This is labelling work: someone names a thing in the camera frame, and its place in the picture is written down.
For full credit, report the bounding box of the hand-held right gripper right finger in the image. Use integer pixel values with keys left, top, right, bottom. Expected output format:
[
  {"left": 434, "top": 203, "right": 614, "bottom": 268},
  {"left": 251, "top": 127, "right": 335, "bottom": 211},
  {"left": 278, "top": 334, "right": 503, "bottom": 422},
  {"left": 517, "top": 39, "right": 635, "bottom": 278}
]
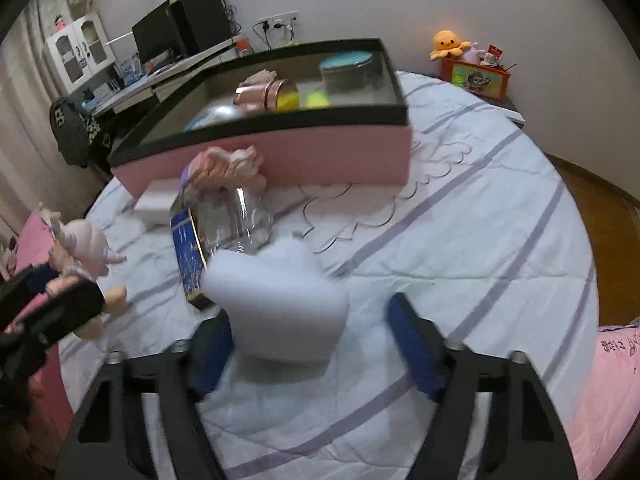
[{"left": 389, "top": 292, "right": 577, "bottom": 480}]

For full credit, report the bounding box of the clear container with teal lid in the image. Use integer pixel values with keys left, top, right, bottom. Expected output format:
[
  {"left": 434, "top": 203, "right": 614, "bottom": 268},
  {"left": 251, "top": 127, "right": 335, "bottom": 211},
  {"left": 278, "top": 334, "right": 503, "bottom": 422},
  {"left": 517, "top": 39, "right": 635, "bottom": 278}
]
[{"left": 319, "top": 51, "right": 390, "bottom": 107}]

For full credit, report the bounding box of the beige curtain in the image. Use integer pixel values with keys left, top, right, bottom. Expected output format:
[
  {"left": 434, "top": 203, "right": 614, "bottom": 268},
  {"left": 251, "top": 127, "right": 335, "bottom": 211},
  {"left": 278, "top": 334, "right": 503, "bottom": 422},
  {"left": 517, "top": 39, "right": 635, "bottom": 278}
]
[{"left": 0, "top": 0, "right": 76, "bottom": 241}]

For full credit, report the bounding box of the black computer tower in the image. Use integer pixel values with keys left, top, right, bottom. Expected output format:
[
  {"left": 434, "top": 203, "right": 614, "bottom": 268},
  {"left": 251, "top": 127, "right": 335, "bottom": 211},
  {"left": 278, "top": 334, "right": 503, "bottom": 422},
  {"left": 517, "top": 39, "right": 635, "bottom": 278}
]
[{"left": 169, "top": 0, "right": 234, "bottom": 54}]

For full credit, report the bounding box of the clear glass jar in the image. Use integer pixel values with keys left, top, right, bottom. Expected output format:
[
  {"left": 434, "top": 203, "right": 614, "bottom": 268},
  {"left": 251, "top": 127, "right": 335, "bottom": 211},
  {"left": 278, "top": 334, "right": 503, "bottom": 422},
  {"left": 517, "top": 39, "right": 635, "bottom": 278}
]
[{"left": 190, "top": 186, "right": 274, "bottom": 255}]

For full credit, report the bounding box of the small white box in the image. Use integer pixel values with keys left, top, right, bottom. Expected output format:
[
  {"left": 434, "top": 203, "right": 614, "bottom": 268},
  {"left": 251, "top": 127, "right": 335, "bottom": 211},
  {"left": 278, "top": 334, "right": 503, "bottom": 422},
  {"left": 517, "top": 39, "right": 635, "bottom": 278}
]
[{"left": 134, "top": 181, "right": 182, "bottom": 227}]

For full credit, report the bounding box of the pink white block toy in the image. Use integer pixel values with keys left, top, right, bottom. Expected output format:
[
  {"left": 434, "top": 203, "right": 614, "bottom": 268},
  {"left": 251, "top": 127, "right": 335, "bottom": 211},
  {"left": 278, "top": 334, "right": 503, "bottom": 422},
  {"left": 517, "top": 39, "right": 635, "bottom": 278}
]
[{"left": 239, "top": 69, "right": 280, "bottom": 88}]

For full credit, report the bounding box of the black backpack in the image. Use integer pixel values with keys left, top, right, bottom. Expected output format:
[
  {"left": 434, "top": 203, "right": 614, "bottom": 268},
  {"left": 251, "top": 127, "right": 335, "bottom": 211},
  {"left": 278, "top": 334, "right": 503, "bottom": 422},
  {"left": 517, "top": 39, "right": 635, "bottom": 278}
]
[{"left": 48, "top": 96, "right": 110, "bottom": 169}]

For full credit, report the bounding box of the yellow box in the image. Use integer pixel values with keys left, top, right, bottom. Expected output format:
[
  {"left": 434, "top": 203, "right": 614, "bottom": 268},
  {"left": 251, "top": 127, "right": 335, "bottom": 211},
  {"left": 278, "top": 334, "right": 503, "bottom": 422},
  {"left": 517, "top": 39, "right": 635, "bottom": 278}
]
[{"left": 277, "top": 87, "right": 332, "bottom": 112}]

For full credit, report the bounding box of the black monitor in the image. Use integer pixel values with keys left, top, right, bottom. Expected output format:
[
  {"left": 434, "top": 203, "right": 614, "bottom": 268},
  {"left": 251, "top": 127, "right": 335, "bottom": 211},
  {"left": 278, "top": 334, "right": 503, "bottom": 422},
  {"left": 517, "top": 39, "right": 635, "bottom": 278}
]
[{"left": 131, "top": 1, "right": 185, "bottom": 64}]

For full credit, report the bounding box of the white desk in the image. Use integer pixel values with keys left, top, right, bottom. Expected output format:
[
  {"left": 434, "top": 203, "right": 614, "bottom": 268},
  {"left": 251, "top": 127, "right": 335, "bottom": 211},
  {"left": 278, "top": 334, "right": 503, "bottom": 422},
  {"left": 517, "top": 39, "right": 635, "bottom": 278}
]
[{"left": 91, "top": 39, "right": 237, "bottom": 117}]

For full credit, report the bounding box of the white toy figure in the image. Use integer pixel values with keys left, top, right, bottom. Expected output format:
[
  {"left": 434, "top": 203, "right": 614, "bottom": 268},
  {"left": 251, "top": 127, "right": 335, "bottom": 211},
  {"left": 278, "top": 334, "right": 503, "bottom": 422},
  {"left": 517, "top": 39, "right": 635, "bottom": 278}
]
[{"left": 201, "top": 239, "right": 349, "bottom": 377}]

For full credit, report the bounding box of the dark-topped nightstand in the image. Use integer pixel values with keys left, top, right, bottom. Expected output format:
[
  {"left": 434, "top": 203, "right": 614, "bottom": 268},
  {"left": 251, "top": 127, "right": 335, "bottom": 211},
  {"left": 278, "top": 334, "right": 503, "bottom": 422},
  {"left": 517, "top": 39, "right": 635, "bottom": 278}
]
[{"left": 495, "top": 94, "right": 527, "bottom": 128}]

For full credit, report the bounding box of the orange octopus plush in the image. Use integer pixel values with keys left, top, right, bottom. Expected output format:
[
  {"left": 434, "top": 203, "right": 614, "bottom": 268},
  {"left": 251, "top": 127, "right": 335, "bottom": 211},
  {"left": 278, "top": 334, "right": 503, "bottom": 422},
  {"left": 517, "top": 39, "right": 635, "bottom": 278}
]
[{"left": 429, "top": 29, "right": 472, "bottom": 64}]

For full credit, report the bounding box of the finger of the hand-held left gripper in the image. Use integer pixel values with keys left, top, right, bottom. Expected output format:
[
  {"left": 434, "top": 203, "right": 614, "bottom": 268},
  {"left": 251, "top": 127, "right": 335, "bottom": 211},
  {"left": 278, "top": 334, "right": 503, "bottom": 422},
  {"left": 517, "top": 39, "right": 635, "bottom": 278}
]
[
  {"left": 0, "top": 264, "right": 62, "bottom": 312},
  {"left": 4, "top": 281, "right": 107, "bottom": 350}
]

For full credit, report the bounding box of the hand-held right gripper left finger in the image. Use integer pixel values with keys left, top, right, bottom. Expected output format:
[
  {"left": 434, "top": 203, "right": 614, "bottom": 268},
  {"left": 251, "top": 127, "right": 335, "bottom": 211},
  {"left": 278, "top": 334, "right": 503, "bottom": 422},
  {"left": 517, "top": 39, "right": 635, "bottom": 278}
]
[{"left": 54, "top": 310, "right": 236, "bottom": 480}]

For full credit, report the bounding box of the white glass-door cabinet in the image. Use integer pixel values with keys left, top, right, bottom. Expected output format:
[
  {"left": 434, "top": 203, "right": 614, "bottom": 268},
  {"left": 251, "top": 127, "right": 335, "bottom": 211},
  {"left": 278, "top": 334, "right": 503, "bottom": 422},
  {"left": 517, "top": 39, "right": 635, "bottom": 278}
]
[{"left": 46, "top": 12, "right": 117, "bottom": 95}]

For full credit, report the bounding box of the rose gold cosmetic jar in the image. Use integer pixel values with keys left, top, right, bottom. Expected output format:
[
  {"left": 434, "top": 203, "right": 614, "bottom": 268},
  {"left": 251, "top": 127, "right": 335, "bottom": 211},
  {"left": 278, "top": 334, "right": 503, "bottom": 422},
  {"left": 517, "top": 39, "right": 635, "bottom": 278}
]
[{"left": 234, "top": 79, "right": 301, "bottom": 114}]

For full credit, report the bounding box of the orange printed toy box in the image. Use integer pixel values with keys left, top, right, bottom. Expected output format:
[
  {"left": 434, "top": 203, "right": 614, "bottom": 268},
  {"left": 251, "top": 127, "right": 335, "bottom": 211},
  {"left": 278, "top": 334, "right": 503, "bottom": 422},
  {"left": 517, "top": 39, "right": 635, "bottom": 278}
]
[{"left": 441, "top": 56, "right": 512, "bottom": 102}]

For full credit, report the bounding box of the purple plush toy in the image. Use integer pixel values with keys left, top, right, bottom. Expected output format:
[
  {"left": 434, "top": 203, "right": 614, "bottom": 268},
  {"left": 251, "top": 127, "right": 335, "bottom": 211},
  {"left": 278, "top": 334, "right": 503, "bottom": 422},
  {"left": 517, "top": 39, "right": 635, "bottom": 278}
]
[{"left": 460, "top": 42, "right": 487, "bottom": 66}]

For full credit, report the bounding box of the pink purple block figure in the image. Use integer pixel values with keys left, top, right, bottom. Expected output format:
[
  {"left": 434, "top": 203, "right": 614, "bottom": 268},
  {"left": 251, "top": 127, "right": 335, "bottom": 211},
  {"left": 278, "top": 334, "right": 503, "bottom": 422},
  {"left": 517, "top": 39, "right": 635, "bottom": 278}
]
[{"left": 181, "top": 145, "right": 267, "bottom": 195}]

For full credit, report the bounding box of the blue tube package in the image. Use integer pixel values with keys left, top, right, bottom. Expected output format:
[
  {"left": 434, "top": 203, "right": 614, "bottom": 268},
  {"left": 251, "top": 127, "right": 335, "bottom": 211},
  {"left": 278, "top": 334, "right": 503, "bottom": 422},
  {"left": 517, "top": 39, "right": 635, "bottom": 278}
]
[{"left": 186, "top": 104, "right": 241, "bottom": 132}]

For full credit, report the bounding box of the wall power outlet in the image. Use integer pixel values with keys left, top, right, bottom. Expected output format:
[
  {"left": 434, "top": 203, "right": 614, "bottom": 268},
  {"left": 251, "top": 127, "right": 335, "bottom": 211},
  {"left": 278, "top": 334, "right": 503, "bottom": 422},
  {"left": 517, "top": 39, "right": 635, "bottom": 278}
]
[{"left": 252, "top": 10, "right": 302, "bottom": 32}]

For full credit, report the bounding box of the pink printed cloth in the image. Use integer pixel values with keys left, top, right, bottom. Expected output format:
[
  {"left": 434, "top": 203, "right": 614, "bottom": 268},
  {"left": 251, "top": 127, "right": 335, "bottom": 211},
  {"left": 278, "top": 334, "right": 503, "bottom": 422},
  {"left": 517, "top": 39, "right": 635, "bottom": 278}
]
[{"left": 569, "top": 317, "right": 640, "bottom": 480}]

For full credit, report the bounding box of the pink pig figure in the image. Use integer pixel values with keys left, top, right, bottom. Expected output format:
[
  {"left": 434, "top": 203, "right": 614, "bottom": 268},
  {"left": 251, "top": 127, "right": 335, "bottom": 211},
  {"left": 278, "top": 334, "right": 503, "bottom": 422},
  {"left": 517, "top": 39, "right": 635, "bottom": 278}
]
[{"left": 39, "top": 203, "right": 129, "bottom": 342}]

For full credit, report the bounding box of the pink box with black rim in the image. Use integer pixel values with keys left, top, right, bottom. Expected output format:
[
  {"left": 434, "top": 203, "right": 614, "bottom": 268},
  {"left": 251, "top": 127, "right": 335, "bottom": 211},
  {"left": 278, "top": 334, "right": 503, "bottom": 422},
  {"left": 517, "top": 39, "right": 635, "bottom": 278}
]
[{"left": 107, "top": 37, "right": 414, "bottom": 197}]

